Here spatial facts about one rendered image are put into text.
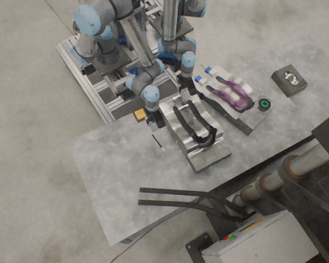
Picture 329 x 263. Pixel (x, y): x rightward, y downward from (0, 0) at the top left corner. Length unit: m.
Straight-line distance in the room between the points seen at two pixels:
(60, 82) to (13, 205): 1.27
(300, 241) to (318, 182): 0.20
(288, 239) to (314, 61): 1.61
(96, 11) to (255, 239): 1.04
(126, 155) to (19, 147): 1.40
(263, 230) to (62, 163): 2.04
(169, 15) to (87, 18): 0.48
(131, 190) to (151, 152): 0.27
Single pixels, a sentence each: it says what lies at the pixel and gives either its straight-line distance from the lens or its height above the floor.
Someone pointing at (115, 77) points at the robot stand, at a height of 0.98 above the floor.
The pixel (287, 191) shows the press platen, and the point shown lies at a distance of 1.30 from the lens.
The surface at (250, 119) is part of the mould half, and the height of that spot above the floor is 0.91.
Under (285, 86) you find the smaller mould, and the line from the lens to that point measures 2.08.
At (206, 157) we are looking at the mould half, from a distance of 1.69.
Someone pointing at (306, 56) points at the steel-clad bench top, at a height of 0.80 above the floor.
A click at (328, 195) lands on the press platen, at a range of 1.08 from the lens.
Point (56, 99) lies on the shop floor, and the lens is 3.01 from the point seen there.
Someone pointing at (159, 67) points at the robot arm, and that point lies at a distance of 1.46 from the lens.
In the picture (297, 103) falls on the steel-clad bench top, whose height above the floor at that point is 0.80.
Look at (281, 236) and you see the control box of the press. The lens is 1.06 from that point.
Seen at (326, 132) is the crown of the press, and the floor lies 1.85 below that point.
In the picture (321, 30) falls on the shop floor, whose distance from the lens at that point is 3.93.
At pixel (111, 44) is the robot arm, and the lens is 1.70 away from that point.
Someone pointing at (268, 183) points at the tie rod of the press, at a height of 1.34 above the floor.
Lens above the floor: 2.44
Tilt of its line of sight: 66 degrees down
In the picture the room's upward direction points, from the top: 5 degrees clockwise
